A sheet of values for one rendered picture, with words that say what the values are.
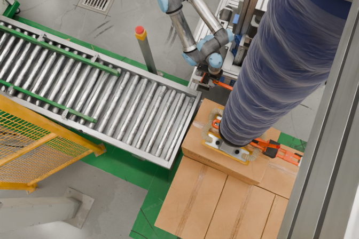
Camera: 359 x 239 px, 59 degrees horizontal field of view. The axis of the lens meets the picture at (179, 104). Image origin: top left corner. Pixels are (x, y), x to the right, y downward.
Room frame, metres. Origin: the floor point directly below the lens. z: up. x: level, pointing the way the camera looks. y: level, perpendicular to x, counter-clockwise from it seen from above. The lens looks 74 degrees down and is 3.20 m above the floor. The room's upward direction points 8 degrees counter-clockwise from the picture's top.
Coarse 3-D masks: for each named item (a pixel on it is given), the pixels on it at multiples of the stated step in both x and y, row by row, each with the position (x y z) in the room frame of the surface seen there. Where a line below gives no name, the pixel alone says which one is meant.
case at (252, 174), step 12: (204, 108) 0.59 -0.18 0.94; (204, 120) 0.50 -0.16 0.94; (192, 132) 0.42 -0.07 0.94; (216, 132) 0.40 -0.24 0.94; (276, 132) 0.34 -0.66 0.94; (192, 144) 0.34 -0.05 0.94; (192, 156) 0.29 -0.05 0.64; (204, 156) 0.24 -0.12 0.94; (216, 156) 0.23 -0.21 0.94; (264, 156) 0.18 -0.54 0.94; (216, 168) 0.17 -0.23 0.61; (228, 168) 0.14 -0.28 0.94; (240, 168) 0.13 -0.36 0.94; (252, 168) 0.12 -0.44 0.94; (264, 168) 0.11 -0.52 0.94; (240, 180) 0.05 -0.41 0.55; (252, 180) 0.04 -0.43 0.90
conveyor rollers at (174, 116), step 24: (0, 24) 1.78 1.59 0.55; (0, 48) 1.54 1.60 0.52; (24, 48) 1.50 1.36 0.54; (0, 72) 1.28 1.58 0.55; (24, 72) 1.25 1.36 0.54; (96, 72) 1.16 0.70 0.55; (120, 72) 1.13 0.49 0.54; (72, 96) 0.96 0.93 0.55; (96, 96) 0.93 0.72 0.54; (72, 120) 0.74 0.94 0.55
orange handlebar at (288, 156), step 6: (222, 84) 0.67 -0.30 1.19; (216, 120) 0.43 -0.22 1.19; (216, 126) 0.39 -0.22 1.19; (258, 138) 0.28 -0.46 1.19; (252, 144) 0.25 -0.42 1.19; (282, 150) 0.19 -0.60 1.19; (282, 156) 0.15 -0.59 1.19; (288, 156) 0.14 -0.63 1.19; (294, 156) 0.14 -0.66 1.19; (288, 162) 0.11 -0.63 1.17; (294, 162) 0.11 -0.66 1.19
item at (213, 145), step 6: (210, 132) 0.38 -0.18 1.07; (216, 138) 0.34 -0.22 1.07; (204, 144) 0.31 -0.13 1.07; (210, 144) 0.30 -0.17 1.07; (216, 144) 0.29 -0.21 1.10; (216, 150) 0.25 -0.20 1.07; (222, 150) 0.25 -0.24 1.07; (234, 150) 0.24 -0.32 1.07; (240, 150) 0.23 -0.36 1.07; (246, 150) 0.23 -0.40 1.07; (228, 156) 0.21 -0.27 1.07; (234, 156) 0.20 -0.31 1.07; (240, 156) 0.20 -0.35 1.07; (240, 162) 0.16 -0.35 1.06; (246, 162) 0.15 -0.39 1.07
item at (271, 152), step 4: (268, 140) 0.26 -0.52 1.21; (272, 140) 0.25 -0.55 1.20; (276, 144) 0.23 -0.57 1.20; (264, 148) 0.21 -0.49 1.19; (268, 148) 0.21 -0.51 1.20; (272, 148) 0.21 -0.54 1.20; (264, 152) 0.19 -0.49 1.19; (268, 152) 0.19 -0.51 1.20; (272, 152) 0.18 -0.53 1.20; (276, 152) 0.18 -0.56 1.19; (268, 156) 0.16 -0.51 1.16; (272, 156) 0.16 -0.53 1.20; (276, 156) 0.15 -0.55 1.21
